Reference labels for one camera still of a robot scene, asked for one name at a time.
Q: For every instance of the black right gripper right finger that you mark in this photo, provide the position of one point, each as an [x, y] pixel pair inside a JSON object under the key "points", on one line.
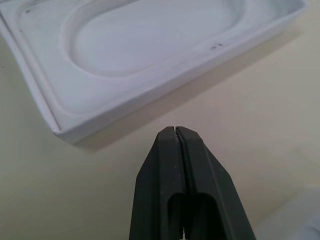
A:
{"points": [[212, 195]]}

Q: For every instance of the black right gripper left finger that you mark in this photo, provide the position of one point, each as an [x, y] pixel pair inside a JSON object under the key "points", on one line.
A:
{"points": [[155, 190]]}

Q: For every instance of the white moulded insert tray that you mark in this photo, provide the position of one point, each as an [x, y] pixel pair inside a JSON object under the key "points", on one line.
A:
{"points": [[150, 50]]}

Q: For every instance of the white box with brown inside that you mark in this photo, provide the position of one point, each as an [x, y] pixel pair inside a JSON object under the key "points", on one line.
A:
{"points": [[125, 110]]}

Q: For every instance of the large empty white box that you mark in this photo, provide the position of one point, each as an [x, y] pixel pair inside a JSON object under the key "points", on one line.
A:
{"points": [[300, 220]]}

